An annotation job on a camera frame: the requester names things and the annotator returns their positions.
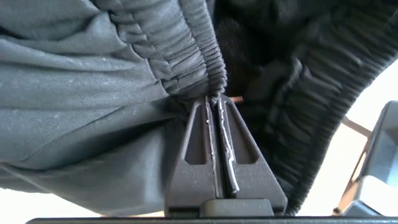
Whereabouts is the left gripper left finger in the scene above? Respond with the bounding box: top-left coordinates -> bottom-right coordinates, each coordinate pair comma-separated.
164,96 -> 224,218

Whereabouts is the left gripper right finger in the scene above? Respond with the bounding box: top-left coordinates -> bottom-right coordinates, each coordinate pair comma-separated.
216,95 -> 289,216

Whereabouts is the black garment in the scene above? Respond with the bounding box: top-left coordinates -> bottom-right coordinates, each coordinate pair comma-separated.
0,0 -> 398,217

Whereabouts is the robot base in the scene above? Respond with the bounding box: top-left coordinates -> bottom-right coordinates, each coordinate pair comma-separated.
331,100 -> 398,217

